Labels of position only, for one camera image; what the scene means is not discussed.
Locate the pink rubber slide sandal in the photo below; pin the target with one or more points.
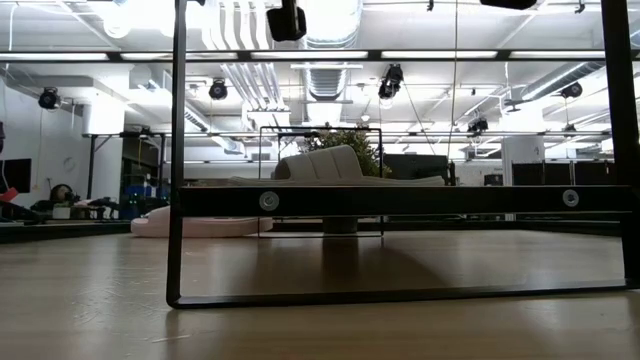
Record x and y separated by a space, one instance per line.
200 227

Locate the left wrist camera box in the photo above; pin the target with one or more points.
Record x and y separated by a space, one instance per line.
286 22

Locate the blue-lit electronic equipment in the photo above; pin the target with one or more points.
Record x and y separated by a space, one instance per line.
142 200

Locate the dark wall monitor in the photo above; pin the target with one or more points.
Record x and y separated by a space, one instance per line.
17 175

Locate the black ceiling spotlight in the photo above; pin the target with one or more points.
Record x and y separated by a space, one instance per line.
478 125
218 90
571 90
391 82
48 99

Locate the black background table frame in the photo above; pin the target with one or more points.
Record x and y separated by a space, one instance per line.
91 160

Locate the dark background screen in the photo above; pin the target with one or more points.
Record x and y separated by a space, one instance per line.
417 167

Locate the black-framed wooden shoe shelf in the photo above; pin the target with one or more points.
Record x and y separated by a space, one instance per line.
400 200

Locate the black aluminium rig frame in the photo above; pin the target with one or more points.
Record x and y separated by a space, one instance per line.
60 231

